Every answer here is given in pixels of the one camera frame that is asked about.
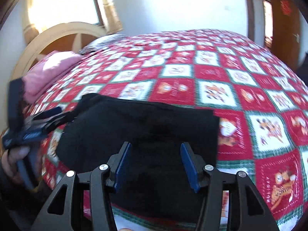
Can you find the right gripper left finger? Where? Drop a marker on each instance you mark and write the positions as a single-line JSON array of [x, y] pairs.
[[82, 201]]

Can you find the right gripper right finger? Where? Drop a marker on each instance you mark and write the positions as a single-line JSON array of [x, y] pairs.
[[225, 195]]

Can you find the black pants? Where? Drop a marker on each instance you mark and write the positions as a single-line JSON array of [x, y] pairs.
[[156, 185]]

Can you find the person left hand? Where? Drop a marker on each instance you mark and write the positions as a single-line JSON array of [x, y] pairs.
[[9, 162]]

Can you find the pink folded blanket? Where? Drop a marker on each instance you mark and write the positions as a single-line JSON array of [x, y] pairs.
[[46, 72]]

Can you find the yellow curtain left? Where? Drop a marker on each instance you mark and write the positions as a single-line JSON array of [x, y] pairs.
[[29, 29]]

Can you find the yellow curtain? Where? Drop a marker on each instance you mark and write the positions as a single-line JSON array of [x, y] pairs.
[[111, 19], [29, 29]]

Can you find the cream wooden headboard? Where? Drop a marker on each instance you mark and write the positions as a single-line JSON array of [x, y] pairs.
[[62, 37]]

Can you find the red patchwork bedspread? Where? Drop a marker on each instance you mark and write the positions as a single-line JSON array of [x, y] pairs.
[[262, 103]]

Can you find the striped grey pillow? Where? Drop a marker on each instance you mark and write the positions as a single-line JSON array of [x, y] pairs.
[[101, 43]]

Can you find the window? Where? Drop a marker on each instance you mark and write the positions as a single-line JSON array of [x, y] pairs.
[[49, 13]]

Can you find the yellow curtain right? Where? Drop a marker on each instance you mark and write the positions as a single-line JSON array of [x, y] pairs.
[[111, 19]]

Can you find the brown wooden door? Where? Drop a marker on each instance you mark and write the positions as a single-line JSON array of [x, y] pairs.
[[284, 45]]

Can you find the red paper door decoration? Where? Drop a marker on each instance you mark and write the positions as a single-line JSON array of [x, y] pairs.
[[285, 7]]

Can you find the silver door handle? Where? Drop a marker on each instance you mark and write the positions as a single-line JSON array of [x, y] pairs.
[[297, 37]]

